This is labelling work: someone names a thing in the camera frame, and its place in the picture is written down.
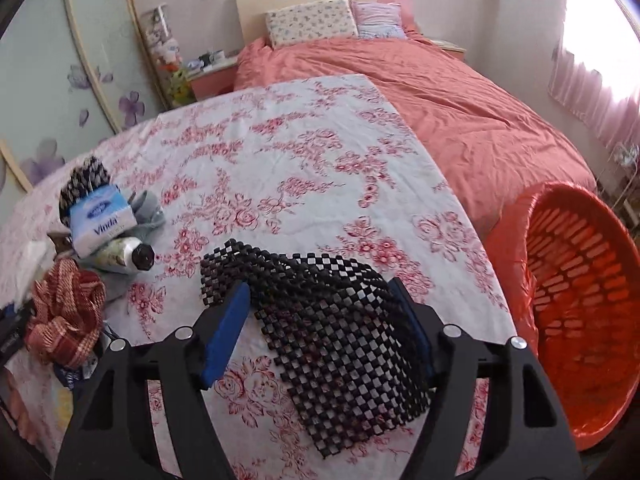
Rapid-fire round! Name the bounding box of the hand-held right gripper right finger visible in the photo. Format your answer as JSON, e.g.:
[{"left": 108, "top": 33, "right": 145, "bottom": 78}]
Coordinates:
[{"left": 387, "top": 277, "right": 586, "bottom": 480}]

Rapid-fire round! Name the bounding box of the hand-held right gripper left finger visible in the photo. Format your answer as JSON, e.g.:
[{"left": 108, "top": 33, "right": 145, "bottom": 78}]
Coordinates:
[{"left": 54, "top": 282, "right": 251, "bottom": 480}]

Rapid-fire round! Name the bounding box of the black mesh mat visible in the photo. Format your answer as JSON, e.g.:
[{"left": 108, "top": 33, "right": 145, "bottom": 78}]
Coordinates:
[{"left": 200, "top": 239, "right": 433, "bottom": 459}]

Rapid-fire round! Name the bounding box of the red plastic basket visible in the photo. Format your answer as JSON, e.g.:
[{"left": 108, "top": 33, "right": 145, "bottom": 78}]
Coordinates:
[{"left": 484, "top": 181, "right": 640, "bottom": 453}]

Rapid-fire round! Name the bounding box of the red plaid cloth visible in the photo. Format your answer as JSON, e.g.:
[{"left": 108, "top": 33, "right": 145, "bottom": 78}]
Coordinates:
[{"left": 25, "top": 258, "right": 107, "bottom": 370}]

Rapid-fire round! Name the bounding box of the lotion tube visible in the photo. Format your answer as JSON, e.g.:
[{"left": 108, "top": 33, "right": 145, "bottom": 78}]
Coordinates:
[{"left": 90, "top": 236, "right": 157, "bottom": 275}]

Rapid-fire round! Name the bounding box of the tissue pack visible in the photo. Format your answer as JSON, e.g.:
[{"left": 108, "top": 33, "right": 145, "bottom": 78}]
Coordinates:
[{"left": 68, "top": 185, "right": 138, "bottom": 257}]

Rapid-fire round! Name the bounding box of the grey sock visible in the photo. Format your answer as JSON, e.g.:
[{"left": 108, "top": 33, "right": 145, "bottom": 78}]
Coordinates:
[{"left": 127, "top": 191, "right": 167, "bottom": 241}]

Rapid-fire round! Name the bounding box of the daisy print cloth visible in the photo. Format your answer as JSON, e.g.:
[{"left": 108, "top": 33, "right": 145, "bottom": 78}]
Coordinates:
[{"left": 59, "top": 156, "right": 112, "bottom": 231}]

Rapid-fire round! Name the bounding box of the red floral printed sheet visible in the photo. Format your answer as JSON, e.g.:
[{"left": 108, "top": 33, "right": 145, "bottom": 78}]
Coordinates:
[{"left": 0, "top": 74, "right": 518, "bottom": 480}]

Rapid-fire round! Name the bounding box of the orange duvet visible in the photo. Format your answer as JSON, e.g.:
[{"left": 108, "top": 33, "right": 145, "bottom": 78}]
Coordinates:
[{"left": 233, "top": 27, "right": 598, "bottom": 238}]

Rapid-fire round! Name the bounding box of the pink nightstand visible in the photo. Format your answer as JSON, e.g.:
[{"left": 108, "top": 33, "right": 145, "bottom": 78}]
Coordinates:
[{"left": 187, "top": 55, "right": 240, "bottom": 102}]

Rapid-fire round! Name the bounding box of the light wooden nightstand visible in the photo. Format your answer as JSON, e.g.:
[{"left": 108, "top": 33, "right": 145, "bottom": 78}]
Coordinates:
[{"left": 432, "top": 37, "right": 468, "bottom": 61}]

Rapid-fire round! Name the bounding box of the flower print wardrobe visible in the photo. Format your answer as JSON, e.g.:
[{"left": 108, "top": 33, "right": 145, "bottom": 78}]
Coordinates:
[{"left": 0, "top": 0, "right": 168, "bottom": 196}]

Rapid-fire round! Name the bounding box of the clear tube of plush toys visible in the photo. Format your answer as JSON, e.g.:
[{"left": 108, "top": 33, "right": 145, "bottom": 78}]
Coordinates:
[{"left": 141, "top": 4, "right": 193, "bottom": 108}]

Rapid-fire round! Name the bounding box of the pink curtain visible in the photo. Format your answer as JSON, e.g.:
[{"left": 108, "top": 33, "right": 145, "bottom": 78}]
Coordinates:
[{"left": 547, "top": 25, "right": 640, "bottom": 151}]

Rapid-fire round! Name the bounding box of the pink striped pillow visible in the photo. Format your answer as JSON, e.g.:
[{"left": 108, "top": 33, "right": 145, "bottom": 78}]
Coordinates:
[{"left": 351, "top": 1, "right": 406, "bottom": 41}]

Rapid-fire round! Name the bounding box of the floral print pillow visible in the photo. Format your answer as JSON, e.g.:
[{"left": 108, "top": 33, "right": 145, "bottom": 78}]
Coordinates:
[{"left": 265, "top": 0, "right": 358, "bottom": 51}]

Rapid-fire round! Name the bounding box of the metal wire rack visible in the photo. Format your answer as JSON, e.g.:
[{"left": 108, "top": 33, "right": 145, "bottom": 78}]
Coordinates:
[{"left": 600, "top": 142, "right": 640, "bottom": 226}]

